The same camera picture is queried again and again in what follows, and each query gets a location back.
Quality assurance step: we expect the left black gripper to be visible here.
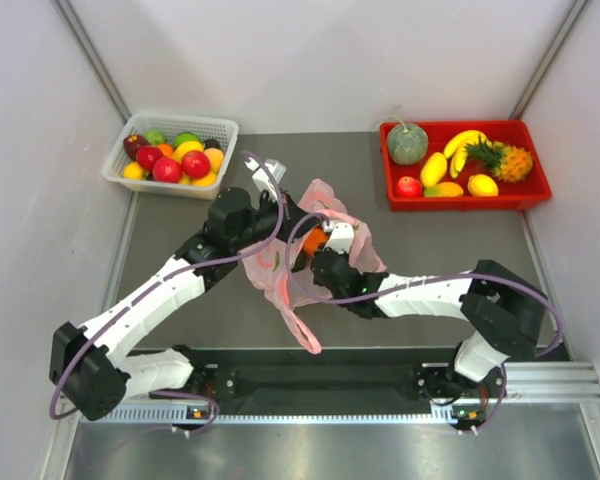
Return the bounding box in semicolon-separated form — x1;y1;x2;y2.
231;187;321;252

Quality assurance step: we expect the orange fruit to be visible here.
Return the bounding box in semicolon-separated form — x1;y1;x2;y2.
302;227;329;257

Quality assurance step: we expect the pink printed plastic bag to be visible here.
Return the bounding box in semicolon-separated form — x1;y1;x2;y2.
243;179;386;354

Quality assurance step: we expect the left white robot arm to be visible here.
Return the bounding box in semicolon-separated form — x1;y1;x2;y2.
49;188;321;420

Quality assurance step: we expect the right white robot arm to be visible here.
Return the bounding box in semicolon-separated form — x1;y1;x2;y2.
309;249;546;396

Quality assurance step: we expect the yellow fruit in basket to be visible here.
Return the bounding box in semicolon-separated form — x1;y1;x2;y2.
171;141;204;163

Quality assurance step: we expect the dark red fruit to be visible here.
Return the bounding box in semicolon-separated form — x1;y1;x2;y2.
123;134;150;161

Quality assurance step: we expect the orange peach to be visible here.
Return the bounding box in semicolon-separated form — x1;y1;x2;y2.
204;148;225;174

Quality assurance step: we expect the red apple right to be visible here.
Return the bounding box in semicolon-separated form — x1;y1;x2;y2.
181;150;211;179

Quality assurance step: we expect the dark mangosteen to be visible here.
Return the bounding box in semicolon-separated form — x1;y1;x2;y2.
203;138;222;150

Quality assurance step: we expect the red apple middle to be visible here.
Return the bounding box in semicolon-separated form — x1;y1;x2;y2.
152;156;182;183

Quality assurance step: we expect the white perforated plastic basket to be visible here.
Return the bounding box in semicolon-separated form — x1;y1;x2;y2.
102;114;239;200

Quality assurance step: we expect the green apple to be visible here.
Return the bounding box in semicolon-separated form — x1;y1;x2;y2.
173;132;200;148

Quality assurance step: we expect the small orange tangerine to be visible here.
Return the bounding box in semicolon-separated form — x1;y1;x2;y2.
157;143;174;157

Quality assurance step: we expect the red apple left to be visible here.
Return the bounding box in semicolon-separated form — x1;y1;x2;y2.
135;145;163;172

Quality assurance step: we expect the yellow lemon in basket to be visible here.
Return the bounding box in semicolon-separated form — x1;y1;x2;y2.
122;162;146;180

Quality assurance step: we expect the red apple in tray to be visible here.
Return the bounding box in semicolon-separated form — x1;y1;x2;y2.
395;176;423;198

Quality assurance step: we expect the green lime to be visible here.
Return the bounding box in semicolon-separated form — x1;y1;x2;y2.
144;129;167;145

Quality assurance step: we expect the red green yellow mango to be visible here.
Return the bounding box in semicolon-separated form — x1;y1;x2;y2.
423;182;464;198

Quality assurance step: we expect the green melon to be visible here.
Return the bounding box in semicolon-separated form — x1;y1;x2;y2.
386;106;429;166

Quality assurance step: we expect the red plastic tray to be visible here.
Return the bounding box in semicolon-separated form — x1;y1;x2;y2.
378;118;553;213

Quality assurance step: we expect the yellow banana bunch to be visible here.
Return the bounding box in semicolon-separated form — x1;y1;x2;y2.
443;130;488;179

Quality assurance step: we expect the orange pineapple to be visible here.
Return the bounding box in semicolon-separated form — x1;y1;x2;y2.
465;140;534;183

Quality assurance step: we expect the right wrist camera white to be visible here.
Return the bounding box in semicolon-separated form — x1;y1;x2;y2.
322;220;355;255

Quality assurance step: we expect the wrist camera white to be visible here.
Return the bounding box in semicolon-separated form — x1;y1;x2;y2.
242;151;287;200
322;220;355;255

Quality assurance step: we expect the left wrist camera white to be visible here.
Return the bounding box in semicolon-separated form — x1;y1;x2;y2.
242;151;287;200

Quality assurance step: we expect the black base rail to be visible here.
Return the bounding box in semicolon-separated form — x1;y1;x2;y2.
180;347;480;414

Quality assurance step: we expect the grey slotted cable duct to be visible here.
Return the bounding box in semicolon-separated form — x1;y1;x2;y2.
97;401;486;426

